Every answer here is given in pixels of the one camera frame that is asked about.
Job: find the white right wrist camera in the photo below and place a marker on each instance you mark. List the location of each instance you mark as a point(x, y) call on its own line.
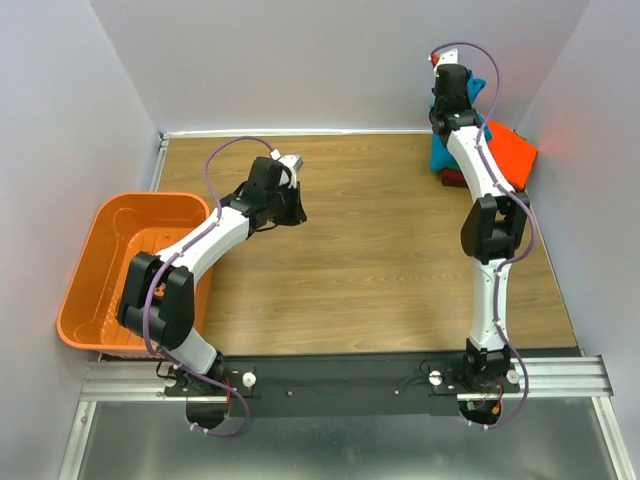
point(445, 57)

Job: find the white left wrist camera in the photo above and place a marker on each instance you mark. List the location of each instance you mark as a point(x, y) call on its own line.
point(292, 164)

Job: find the aluminium frame rail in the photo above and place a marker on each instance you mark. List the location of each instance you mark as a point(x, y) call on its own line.
point(560, 425)

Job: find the orange plastic laundry basket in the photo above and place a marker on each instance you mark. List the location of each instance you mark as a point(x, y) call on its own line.
point(124, 226)

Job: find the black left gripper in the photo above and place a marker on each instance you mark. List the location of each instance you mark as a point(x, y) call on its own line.
point(298, 214)

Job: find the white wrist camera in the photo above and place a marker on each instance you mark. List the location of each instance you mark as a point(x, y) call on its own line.
point(292, 164)
point(445, 57)

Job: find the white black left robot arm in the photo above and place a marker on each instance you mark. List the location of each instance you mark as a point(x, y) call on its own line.
point(158, 297)

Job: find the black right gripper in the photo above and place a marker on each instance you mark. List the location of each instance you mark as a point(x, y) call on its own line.
point(465, 105)

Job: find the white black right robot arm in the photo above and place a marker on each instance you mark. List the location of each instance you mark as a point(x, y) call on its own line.
point(493, 229)

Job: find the folded orange t shirt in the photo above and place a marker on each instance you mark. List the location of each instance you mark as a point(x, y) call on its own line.
point(514, 155)

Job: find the blue t shirt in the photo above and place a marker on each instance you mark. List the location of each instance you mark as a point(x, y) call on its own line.
point(440, 156)

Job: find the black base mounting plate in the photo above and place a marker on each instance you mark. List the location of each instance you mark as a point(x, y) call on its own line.
point(442, 383)

